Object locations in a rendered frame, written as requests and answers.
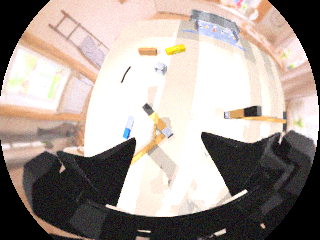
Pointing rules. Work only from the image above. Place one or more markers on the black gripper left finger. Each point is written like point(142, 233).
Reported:
point(106, 171)

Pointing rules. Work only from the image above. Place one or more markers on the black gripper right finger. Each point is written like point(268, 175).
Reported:
point(237, 160)

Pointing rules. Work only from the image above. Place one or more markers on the yellow rectangular block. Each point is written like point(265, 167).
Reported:
point(175, 49)

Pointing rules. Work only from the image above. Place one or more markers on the long orange l-shaped rod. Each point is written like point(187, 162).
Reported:
point(156, 139)

